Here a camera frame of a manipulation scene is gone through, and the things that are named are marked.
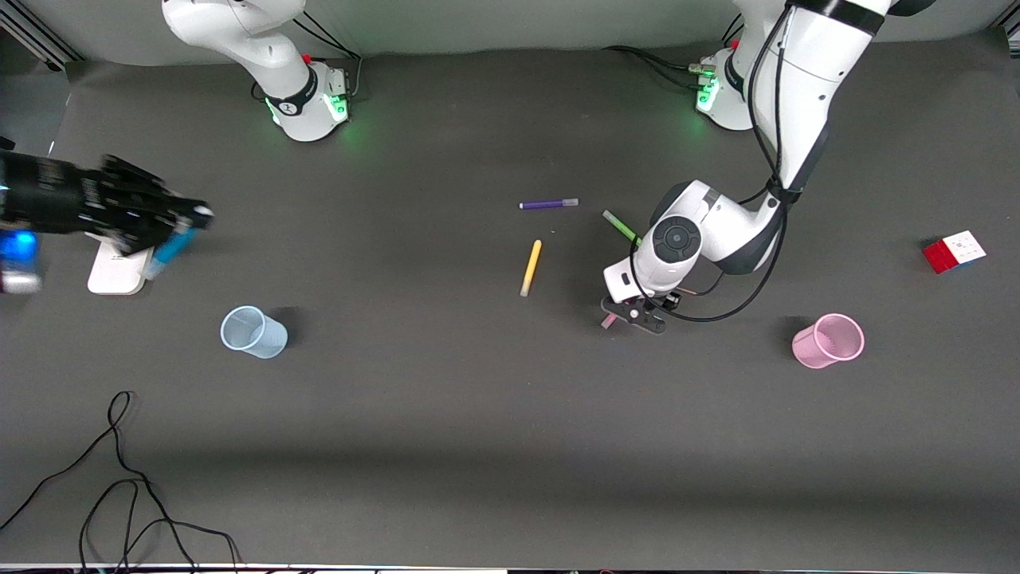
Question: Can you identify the blue marker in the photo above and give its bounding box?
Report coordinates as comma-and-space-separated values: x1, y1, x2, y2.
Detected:
143, 220, 197, 281

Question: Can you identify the white plastic charger block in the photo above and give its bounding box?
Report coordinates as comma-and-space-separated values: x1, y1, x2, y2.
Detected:
87, 231, 156, 296

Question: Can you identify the green marker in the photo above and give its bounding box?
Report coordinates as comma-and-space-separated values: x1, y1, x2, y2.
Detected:
602, 210, 643, 247

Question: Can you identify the yellow marker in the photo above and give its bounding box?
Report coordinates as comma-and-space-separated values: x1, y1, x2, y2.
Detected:
520, 239, 543, 298

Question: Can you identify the translucent blue cup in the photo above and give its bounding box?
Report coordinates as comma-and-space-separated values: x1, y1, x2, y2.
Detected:
220, 305, 288, 360

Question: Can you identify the translucent pink cup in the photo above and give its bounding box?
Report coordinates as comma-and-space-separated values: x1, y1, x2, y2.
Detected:
791, 313, 865, 370

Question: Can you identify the colourful puzzle cube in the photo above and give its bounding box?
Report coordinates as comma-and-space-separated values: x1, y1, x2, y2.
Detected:
923, 230, 987, 275

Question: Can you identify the black left arm wrist cable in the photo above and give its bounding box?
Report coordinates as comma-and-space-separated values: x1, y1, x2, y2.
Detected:
630, 2, 800, 324

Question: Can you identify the black left arm base cable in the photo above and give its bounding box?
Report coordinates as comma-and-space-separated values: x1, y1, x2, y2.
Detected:
602, 16, 746, 88

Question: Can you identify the long loose black cable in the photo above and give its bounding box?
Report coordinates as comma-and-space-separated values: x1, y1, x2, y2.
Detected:
0, 390, 241, 573

